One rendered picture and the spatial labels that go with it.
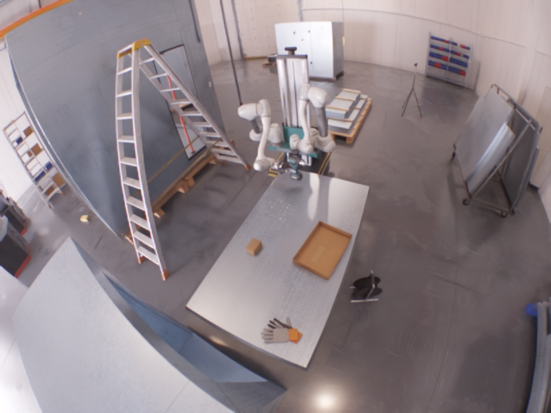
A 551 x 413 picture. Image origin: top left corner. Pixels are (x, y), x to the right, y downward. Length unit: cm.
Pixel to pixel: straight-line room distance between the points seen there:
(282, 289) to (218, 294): 48
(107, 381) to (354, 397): 187
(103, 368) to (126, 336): 15
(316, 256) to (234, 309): 72
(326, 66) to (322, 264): 723
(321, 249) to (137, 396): 154
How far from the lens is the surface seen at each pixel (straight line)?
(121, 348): 81
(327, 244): 181
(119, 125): 256
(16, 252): 603
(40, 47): 292
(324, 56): 817
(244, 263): 179
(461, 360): 269
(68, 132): 286
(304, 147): 229
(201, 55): 383
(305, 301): 160
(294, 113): 282
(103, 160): 301
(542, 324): 345
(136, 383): 76
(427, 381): 246
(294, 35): 846
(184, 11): 375
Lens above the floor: 216
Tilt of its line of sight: 46 degrees down
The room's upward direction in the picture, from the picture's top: 9 degrees counter-clockwise
